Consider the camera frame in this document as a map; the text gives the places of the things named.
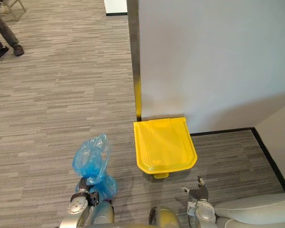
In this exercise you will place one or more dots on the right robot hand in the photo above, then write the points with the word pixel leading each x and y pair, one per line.
pixel 199 191

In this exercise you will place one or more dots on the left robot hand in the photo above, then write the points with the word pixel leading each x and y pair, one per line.
pixel 82 185

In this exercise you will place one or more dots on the blue plastic rubbish bag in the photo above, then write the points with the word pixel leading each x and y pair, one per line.
pixel 95 161

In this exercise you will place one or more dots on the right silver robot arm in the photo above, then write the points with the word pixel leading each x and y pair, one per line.
pixel 203 212

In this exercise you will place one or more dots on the yellow trash can pedal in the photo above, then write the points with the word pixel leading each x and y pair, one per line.
pixel 161 175

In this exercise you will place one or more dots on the person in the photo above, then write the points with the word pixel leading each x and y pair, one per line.
pixel 3 35

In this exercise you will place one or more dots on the metal chair frame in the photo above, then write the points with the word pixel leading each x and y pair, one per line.
pixel 15 8

